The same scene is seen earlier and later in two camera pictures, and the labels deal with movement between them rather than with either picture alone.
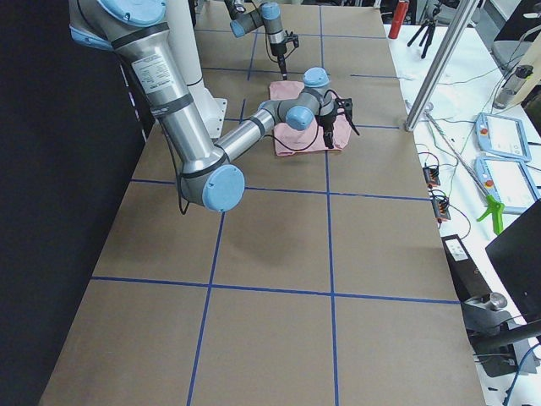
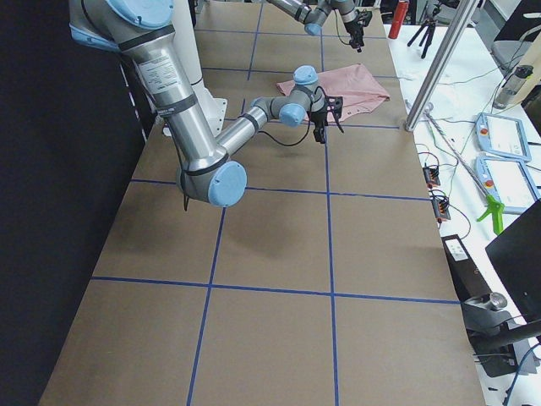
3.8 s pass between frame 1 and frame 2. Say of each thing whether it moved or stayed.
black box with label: stayed
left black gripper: moved
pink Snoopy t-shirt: moved
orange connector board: stayed
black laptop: stayed
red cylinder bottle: stayed
